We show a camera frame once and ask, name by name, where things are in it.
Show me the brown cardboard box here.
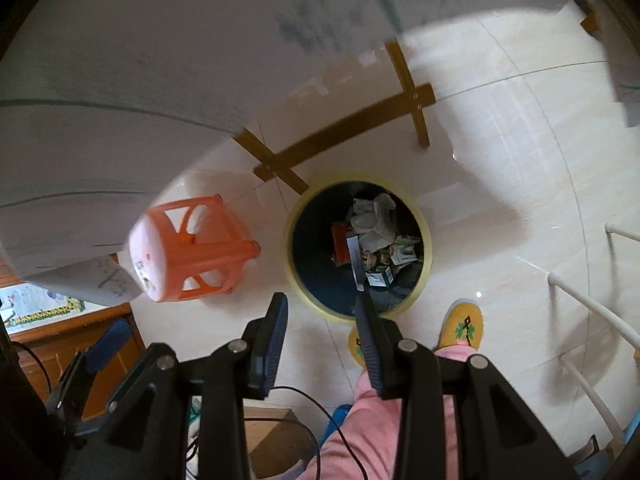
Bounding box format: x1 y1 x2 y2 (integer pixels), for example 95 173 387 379
245 407 321 480

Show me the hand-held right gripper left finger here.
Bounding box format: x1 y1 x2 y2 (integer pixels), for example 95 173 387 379
65 291 290 480

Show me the wooden table frame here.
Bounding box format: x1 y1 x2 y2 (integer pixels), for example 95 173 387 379
235 40 436 196

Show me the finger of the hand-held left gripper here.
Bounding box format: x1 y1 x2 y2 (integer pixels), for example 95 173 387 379
46 317 133 411

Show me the wooden cabinet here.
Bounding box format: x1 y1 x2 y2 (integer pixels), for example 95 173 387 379
10 305 148 421

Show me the light blue stool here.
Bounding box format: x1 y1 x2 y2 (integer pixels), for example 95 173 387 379
570 430 631 480

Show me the colourful cartoon poster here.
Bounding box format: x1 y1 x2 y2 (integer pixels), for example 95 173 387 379
0 282 86 331

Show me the small green white carton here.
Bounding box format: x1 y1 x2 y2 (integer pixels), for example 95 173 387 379
365 262 396 288
390 240 418 266

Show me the white metal tube rack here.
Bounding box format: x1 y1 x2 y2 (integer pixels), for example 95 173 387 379
547 222 640 441

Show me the orange plastic stool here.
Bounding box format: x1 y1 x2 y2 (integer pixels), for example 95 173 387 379
127 194 262 304

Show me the dark round waste bin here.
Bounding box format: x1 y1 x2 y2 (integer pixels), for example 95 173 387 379
284 172 432 321

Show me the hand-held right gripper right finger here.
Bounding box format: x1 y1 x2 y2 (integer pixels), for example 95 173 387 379
354 291 581 480

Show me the thin black cable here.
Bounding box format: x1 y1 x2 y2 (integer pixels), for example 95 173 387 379
245 385 371 480

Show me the red white snack packet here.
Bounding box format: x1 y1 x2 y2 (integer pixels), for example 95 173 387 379
331 221 356 266

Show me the yellow embroidered slipper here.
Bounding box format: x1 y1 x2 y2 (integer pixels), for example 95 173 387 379
347 327 371 368
435 299 485 353

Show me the white paper bag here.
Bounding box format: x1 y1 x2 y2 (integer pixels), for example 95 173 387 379
350 192 398 251

